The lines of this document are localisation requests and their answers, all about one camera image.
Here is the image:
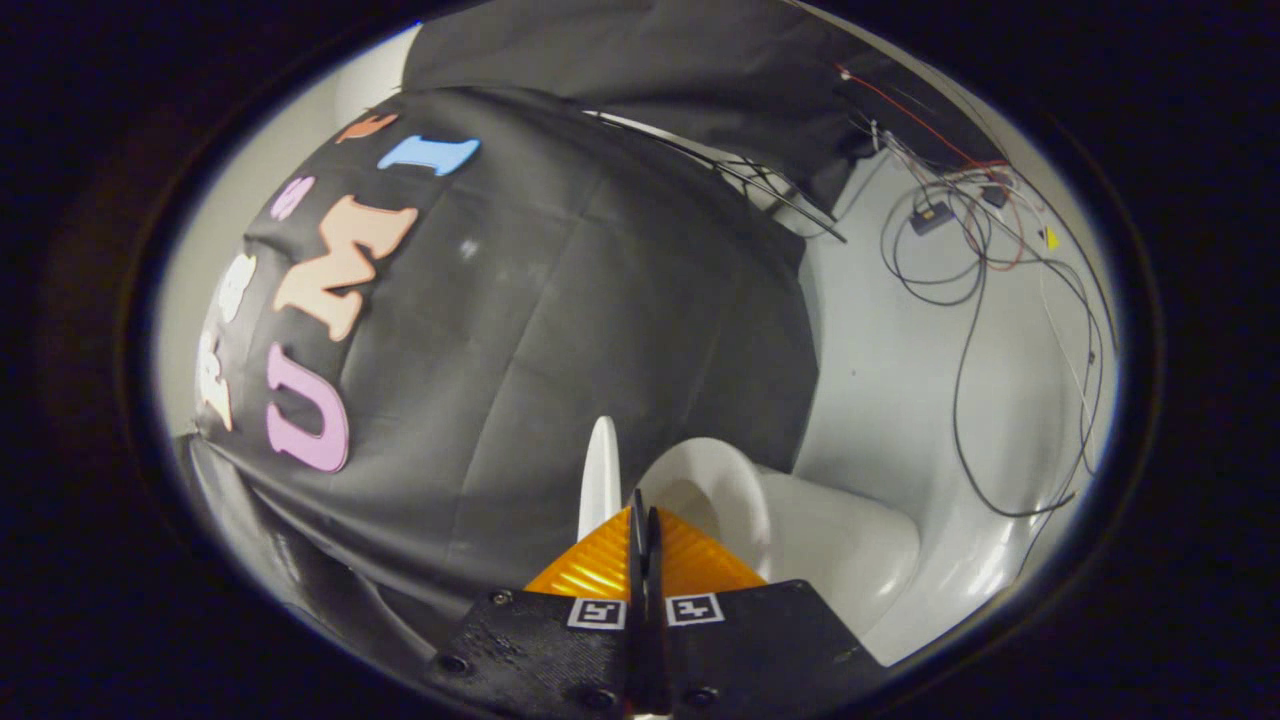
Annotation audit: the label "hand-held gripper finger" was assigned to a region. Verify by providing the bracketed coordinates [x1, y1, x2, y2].
[645, 505, 891, 717]
[425, 490, 646, 720]

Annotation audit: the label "white toilet lid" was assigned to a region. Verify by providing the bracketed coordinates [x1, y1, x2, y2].
[578, 416, 623, 541]

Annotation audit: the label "white ceramic toilet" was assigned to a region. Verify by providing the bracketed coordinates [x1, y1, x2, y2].
[636, 437, 1066, 669]

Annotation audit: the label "black backdrop cloth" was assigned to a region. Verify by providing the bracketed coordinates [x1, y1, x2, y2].
[195, 85, 821, 641]

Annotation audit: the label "plain black hanging cloth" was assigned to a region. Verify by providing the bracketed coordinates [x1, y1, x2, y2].
[400, 0, 1001, 216]
[180, 435, 471, 681]

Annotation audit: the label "black tripod stand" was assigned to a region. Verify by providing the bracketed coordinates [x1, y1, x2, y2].
[590, 110, 849, 244]

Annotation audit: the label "tangle of floor cables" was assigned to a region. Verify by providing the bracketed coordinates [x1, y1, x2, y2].
[880, 130, 1121, 519]

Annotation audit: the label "black panel with red wire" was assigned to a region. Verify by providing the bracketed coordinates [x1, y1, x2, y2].
[835, 65, 1006, 171]

